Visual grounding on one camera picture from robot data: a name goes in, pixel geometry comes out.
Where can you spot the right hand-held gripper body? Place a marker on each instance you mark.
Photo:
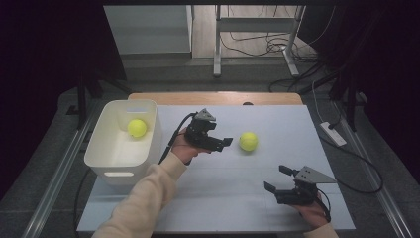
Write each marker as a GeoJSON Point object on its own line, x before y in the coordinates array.
{"type": "Point", "coordinates": [298, 195]}

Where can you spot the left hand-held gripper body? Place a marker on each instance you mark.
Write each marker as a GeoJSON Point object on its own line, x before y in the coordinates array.
{"type": "Point", "coordinates": [199, 134]}

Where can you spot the yellow tennis ball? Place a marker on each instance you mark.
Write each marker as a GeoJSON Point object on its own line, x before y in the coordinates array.
{"type": "Point", "coordinates": [137, 128]}
{"type": "Point", "coordinates": [248, 141]}

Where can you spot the white plastic bin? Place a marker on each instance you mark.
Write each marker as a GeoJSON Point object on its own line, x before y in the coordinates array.
{"type": "Point", "coordinates": [112, 155]}

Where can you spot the person's left hand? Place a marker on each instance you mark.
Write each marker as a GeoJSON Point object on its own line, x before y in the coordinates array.
{"type": "Point", "coordinates": [185, 150]}

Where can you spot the person's right hand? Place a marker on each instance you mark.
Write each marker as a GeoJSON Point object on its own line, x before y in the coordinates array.
{"type": "Point", "coordinates": [312, 213]}

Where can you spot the wooden table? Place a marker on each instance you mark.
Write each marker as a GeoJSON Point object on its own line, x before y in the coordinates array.
{"type": "Point", "coordinates": [214, 98]}

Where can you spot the white board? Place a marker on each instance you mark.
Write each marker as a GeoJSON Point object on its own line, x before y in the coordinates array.
{"type": "Point", "coordinates": [231, 185]}

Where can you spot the white power strip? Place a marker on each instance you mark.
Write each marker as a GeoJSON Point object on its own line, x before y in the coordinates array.
{"type": "Point", "coordinates": [333, 134]}

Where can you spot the black plug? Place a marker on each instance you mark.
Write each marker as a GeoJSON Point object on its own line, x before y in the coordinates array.
{"type": "Point", "coordinates": [333, 126]}

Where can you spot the black stand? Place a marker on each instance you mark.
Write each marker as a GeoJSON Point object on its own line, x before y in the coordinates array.
{"type": "Point", "coordinates": [82, 99]}
{"type": "Point", "coordinates": [350, 99]}

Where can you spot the white cabinet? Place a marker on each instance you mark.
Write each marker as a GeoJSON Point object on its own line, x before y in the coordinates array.
{"type": "Point", "coordinates": [148, 29]}

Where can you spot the aluminium rail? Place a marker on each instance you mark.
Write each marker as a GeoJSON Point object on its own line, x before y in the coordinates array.
{"type": "Point", "coordinates": [56, 185]}
{"type": "Point", "coordinates": [379, 191]}

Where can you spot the grey metal desk frame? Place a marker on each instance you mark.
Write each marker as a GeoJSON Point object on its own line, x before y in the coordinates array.
{"type": "Point", "coordinates": [254, 24]}

